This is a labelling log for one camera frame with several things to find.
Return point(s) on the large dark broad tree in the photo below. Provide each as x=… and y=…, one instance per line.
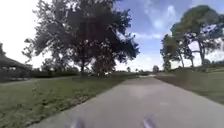
x=83, y=33

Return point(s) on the dark roofed shelter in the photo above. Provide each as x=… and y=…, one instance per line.
x=11, y=66

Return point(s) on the grey paved path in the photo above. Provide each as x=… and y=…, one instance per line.
x=143, y=103

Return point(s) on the grass field beside pines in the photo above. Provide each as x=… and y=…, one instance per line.
x=203, y=83

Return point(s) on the group of tall pine trees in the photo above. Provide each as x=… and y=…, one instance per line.
x=196, y=30

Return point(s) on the grass field beside shelter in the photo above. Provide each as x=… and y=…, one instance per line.
x=36, y=98

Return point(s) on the small distant tree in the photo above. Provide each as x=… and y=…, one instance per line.
x=155, y=69

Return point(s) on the dark low hedge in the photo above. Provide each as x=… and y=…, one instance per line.
x=50, y=73

